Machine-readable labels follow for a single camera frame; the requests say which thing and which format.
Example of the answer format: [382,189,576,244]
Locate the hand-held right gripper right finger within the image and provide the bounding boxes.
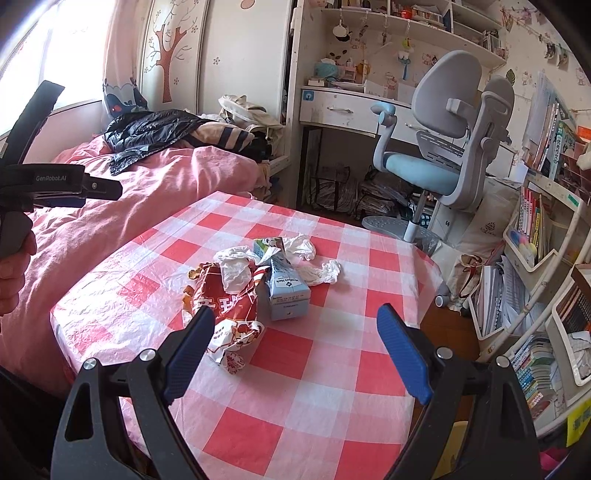
[376,303,542,480]

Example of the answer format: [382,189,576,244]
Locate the blue milk carton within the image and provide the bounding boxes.
[253,237,311,321]

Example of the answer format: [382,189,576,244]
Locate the white wardrobe with tree decal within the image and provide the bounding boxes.
[139,0,296,125]

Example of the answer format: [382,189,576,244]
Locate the red snack bag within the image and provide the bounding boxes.
[182,262,265,376]

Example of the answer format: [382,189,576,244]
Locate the row of tall books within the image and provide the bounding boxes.
[522,74,583,182]

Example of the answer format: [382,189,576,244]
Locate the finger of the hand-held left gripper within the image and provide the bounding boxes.
[85,178,123,200]
[4,80,65,165]

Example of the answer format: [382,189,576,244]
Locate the person's left hand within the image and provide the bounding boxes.
[0,234,38,317]

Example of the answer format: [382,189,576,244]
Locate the hanging wall photos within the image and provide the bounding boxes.
[505,7,573,68]

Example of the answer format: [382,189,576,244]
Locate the window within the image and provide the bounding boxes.
[0,0,112,134]

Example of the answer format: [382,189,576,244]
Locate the black puffer jacket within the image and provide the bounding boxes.
[102,110,218,176]

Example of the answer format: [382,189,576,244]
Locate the grey blue desk chair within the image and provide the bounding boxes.
[362,50,515,243]

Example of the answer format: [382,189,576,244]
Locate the white bookshelf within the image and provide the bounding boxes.
[471,152,591,439]

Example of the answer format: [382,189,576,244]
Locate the stack of newspapers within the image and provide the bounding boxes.
[360,175,416,217]

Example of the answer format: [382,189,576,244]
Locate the white tote bag tree print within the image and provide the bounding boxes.
[455,178,522,259]

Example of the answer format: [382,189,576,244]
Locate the dark cloth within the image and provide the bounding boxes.
[0,364,70,480]

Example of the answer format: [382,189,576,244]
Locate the row of thin colourful books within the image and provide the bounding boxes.
[517,187,551,259]

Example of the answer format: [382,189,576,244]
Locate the yellow bin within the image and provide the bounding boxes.
[436,419,468,478]

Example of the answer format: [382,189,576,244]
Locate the row of small books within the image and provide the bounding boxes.
[510,337,567,419]

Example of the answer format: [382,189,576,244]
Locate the green yellow hanging toy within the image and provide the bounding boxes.
[396,37,415,80]

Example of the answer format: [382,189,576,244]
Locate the beige striped cloth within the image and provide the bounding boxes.
[189,121,254,153]

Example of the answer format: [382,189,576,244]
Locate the beige canvas bag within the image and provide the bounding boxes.
[218,95,284,139]

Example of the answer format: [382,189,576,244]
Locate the white desk drawer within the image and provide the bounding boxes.
[300,95,385,136]

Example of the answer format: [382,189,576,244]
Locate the red white checked tablecloth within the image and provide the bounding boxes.
[50,191,444,480]

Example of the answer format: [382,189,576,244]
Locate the white desk with hutch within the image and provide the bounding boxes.
[281,0,518,213]

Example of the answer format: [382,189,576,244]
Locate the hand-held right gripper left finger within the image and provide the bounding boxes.
[52,305,217,480]

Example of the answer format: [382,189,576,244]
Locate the stack of white papers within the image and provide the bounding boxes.
[473,256,532,336]

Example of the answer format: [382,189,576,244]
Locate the pink printed curtain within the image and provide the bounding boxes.
[102,0,153,118]

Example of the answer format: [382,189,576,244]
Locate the pink bed duvet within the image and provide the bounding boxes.
[0,136,264,398]

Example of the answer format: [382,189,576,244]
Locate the clear plastic bag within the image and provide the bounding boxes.
[305,168,358,213]

